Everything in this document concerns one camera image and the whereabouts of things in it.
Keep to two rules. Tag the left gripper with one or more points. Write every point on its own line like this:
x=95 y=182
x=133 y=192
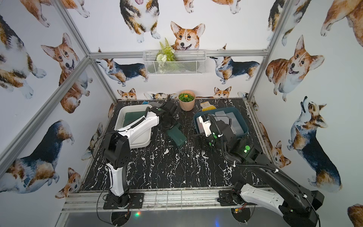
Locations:
x=172 y=122

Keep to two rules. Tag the green pencil case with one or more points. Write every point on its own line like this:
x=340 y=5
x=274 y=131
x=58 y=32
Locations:
x=131 y=117
x=176 y=135

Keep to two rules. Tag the teal storage box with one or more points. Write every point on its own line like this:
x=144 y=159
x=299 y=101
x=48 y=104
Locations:
x=221 y=112

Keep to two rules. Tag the white storage tray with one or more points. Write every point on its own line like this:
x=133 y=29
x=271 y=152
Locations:
x=144 y=139

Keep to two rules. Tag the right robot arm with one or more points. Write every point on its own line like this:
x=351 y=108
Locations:
x=294 y=203

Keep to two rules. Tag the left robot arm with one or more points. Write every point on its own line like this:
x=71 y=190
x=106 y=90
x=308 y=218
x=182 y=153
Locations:
x=132 y=123

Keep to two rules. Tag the beige ribbed flower pot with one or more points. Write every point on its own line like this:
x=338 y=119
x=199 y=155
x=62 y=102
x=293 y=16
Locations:
x=186 y=100

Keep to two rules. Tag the yellow knit glove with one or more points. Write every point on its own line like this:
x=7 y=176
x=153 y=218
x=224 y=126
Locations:
x=207 y=106

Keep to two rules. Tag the green fern plant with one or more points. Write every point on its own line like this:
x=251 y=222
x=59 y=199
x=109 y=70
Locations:
x=165 y=57

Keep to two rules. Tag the white wire wall basket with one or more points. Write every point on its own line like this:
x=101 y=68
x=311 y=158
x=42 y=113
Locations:
x=187 y=62

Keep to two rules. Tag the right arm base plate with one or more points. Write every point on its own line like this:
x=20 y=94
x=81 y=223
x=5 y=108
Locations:
x=231 y=198

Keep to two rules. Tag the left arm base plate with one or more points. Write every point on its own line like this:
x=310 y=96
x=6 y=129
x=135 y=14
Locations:
x=126 y=201

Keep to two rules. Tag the aluminium front rail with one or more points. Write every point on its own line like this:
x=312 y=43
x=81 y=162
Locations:
x=149 y=200

